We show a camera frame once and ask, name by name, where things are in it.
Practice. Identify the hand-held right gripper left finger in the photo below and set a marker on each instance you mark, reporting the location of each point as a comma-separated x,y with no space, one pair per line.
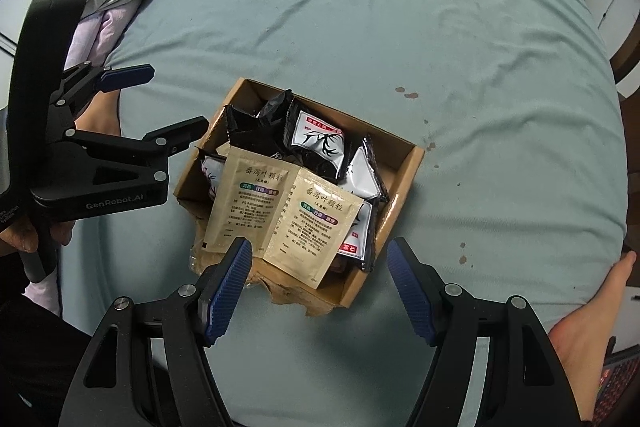
227,292

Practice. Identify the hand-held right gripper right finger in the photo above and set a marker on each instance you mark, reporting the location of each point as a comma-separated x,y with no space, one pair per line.
412,297

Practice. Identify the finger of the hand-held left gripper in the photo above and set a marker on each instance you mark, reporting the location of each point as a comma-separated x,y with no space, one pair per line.
182,134
127,77

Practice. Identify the beige twin sachet strip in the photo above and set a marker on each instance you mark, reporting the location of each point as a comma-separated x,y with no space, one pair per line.
300,227

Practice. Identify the brown cardboard box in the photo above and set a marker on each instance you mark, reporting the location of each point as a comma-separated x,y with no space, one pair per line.
397,187

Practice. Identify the pile of black white packets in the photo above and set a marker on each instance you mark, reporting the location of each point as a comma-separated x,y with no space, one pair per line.
320,139

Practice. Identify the person's left hand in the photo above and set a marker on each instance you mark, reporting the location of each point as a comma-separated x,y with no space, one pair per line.
20,237

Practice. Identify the person's left leg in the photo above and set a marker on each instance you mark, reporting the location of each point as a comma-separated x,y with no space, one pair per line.
102,112

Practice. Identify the pink quilt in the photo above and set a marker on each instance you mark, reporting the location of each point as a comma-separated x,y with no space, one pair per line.
115,22

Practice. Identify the person's black pants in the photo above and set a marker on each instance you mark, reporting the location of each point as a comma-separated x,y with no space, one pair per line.
25,357

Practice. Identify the dark object with red pattern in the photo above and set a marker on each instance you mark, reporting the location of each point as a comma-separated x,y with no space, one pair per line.
620,387

